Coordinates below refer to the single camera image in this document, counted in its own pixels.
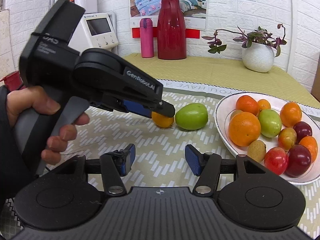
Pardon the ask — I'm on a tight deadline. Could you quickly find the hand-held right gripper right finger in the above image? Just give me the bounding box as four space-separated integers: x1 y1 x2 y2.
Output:
184 144 266 196

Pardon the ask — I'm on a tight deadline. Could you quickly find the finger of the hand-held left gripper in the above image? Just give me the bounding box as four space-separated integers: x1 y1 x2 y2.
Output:
122 99 153 117
150 99 176 118

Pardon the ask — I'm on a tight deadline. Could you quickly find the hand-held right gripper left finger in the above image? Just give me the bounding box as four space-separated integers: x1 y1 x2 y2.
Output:
53 143 137 196

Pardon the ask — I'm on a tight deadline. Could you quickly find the green fruit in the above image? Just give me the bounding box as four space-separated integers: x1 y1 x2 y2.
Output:
257 109 282 138
175 103 209 131

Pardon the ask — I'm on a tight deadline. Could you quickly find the white plate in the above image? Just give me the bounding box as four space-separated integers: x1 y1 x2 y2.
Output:
214 91 320 186

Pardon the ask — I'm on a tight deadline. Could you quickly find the large orange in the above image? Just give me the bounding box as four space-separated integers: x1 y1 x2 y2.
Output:
228 112 262 147

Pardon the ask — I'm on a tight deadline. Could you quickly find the mandarin orange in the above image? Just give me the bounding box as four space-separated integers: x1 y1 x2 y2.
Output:
299 136 318 163
235 96 260 117

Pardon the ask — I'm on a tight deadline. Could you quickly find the red yellow plum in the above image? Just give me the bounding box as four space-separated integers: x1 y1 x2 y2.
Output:
277 127 297 151

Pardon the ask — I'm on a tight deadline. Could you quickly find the dark red plum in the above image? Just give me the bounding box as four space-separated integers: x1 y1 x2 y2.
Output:
292 121 313 144
284 144 312 178

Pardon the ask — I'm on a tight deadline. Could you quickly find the person's left hand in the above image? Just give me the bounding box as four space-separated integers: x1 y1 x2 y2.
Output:
6 85 90 166

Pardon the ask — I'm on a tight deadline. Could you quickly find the white appliance with screen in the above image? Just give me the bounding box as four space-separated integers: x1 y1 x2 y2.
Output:
72 12 119 55

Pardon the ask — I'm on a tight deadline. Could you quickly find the beige patterned tablecloth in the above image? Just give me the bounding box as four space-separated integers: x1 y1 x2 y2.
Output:
0 77 320 233

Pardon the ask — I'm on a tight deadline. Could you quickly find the green table mat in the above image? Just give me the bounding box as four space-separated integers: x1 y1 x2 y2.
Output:
122 54 320 108

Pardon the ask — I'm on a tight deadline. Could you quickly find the pink bottle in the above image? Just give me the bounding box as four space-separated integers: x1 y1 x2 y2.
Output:
139 17 155 58

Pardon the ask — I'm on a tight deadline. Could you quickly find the red thermos jug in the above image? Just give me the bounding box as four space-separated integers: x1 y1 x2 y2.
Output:
157 0 187 60

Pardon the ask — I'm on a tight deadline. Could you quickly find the red plastic container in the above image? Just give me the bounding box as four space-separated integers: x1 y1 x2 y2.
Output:
0 71 27 92

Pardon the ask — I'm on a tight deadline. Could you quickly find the white potted plant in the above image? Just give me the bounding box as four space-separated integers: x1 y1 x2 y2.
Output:
201 24 287 73

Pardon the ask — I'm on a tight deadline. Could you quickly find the cardboard box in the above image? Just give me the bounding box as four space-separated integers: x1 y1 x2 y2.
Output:
311 55 320 94

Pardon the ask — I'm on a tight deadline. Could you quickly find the bedding wall poster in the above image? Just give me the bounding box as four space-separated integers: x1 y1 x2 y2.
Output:
129 0 208 28

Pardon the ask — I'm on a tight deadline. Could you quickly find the white wall pipe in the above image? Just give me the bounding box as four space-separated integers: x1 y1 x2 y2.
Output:
286 0 295 74

